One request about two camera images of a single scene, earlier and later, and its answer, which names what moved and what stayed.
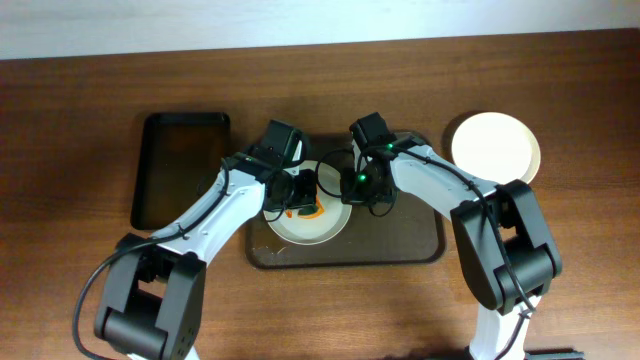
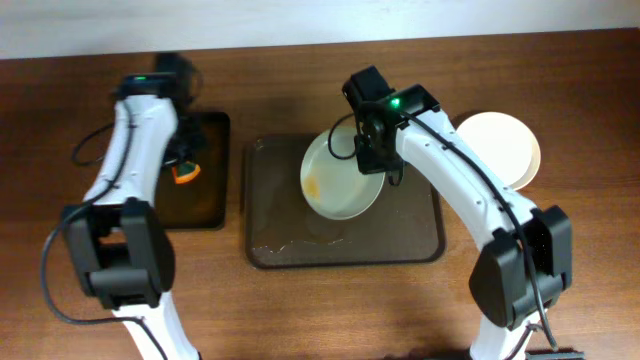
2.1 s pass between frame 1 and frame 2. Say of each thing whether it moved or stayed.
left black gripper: moved
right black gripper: moved
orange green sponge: moved
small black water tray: stayed
